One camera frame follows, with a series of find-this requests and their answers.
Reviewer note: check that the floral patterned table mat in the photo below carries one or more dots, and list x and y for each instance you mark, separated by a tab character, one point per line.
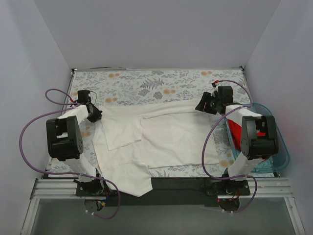
133	87

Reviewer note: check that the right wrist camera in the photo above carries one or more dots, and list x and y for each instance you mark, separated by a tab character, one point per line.
215	85

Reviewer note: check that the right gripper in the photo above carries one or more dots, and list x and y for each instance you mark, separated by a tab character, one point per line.
206	103

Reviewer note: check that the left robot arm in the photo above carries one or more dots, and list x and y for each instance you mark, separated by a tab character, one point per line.
64	138

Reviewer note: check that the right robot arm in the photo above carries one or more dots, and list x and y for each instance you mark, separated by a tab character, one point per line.
243	165

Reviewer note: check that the white t-shirt red print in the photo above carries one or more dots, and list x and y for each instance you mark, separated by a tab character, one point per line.
130	140

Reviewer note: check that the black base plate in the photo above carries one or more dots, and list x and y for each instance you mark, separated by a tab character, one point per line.
187	191

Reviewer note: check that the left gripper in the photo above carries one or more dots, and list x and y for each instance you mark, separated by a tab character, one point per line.
95	114

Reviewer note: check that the aluminium frame rail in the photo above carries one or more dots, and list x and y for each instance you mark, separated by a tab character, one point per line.
57	188

